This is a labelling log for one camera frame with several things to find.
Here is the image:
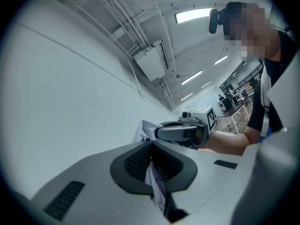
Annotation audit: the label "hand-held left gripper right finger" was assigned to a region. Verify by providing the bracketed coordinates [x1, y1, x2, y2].
[151, 140, 259, 220]

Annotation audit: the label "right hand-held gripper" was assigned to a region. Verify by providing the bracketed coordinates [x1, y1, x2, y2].
[153, 105, 217, 150]

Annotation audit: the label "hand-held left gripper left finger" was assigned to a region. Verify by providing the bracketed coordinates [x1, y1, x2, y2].
[30, 140, 170, 225]

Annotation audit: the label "person's right forearm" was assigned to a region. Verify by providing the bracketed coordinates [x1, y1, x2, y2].
[203, 126, 261, 157]

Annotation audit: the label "grey box cart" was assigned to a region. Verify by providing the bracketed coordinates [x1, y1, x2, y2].
[217, 98, 233, 113]

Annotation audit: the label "white framed table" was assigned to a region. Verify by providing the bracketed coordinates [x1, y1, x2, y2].
[220, 104, 253, 135]

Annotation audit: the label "white ceiling air conditioner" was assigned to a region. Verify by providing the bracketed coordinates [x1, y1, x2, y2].
[133, 40, 170, 82]

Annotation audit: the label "black storage shelves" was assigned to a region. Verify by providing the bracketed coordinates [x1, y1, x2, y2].
[238, 64, 263, 90]

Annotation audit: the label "person's black and white shirt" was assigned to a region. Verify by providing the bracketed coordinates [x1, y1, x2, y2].
[246, 30, 300, 138]

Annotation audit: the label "large ceiling light panel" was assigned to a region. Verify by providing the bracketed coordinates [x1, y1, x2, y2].
[174, 7, 217, 24]

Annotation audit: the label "white ceiling pipes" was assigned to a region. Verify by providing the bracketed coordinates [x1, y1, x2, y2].
[91, 0, 150, 56]

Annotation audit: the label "person's head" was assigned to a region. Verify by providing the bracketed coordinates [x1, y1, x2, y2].
[222, 1, 281, 62]

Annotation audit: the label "black head-worn camera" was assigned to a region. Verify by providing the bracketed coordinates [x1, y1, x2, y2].
[208, 7, 227, 35]

